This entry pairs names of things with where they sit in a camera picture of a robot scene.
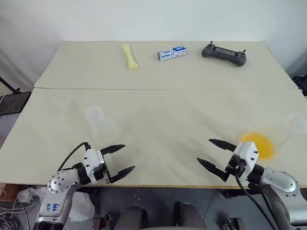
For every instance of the clear plastic bag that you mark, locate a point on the clear plastic bag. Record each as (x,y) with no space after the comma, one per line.
(80,206)

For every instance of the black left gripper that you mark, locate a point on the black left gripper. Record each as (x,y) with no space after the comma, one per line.
(103,174)

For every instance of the pale yellow plastic packet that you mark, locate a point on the pale yellow plastic packet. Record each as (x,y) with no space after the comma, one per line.
(130,56)

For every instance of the black equipment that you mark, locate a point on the black equipment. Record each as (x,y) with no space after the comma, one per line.
(301,83)

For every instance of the black mesh chair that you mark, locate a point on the black mesh chair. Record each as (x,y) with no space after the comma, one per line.
(13,101)

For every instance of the clear cup with orange juice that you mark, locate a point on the clear cup with orange juice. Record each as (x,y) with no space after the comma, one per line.
(261,145)

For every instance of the blue and white carton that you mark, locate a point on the blue and white carton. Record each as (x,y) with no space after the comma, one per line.
(171,53)

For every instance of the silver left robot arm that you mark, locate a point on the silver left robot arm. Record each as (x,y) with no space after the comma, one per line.
(56,191)

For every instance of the clear plastic cup left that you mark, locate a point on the clear plastic cup left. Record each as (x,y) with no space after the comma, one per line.
(102,123)

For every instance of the brown cardboard box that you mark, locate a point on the brown cardboard box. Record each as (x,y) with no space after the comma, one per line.
(10,192)

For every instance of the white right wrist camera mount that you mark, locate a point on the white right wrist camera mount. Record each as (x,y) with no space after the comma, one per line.
(248,155)

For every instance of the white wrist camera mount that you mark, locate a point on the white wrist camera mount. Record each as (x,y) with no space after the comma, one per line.
(92,159)
(248,155)

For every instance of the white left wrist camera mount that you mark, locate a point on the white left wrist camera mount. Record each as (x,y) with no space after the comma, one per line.
(92,159)

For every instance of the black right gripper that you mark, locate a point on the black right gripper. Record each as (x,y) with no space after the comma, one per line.
(233,167)

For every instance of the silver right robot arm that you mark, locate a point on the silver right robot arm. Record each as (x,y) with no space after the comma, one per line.
(279,191)

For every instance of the dark grey handheld controller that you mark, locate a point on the dark grey handheld controller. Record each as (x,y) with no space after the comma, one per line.
(223,54)

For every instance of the dark rounded shape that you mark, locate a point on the dark rounded shape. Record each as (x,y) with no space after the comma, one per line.
(132,218)
(189,216)

